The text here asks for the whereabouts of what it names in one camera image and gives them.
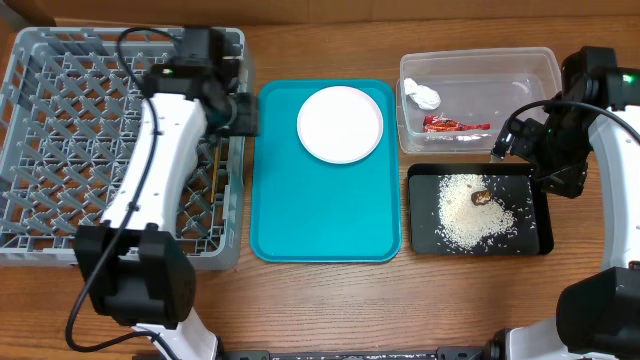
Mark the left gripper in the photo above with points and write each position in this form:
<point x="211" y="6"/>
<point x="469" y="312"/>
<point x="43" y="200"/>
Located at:
<point x="250" y="123"/>

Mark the teal serving tray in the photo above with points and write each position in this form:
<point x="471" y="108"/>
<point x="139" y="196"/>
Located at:
<point x="306" y="210"/>

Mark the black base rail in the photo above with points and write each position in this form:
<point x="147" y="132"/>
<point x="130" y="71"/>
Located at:
<point x="350" y="355"/>

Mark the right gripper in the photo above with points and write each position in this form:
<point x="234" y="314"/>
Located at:
<point x="523" y="138"/>

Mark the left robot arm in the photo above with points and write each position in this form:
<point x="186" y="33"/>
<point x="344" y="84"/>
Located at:
<point x="138" y="282"/>

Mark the red snack wrapper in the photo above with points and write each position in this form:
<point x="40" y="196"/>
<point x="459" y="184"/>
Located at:
<point x="434" y="124"/>

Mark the white rice pile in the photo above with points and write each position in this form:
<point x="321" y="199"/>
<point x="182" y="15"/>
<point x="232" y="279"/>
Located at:
<point x="507" y="222"/>

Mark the wooden chopstick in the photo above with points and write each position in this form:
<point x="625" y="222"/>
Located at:
<point x="218" y="181"/>
<point x="215" y="171"/>

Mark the white tissue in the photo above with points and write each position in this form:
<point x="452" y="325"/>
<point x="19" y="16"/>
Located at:
<point x="424" y="97"/>

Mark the large white plate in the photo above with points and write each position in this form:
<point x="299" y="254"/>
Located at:
<point x="340" y="125"/>

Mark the black tray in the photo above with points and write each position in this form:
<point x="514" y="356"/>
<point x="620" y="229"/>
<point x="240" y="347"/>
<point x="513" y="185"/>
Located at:
<point x="423" y="199"/>

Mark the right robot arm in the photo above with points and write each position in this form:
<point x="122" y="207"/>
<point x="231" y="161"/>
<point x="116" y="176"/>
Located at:
<point x="595" y="113"/>

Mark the clear plastic bin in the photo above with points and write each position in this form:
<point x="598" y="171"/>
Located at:
<point x="478" y="86"/>

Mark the brown food scrap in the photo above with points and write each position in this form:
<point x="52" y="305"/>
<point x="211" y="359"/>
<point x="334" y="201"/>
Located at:
<point x="481" y="198"/>

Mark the grey dishwasher rack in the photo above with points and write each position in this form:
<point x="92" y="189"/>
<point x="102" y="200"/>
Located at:
<point x="69" y="120"/>

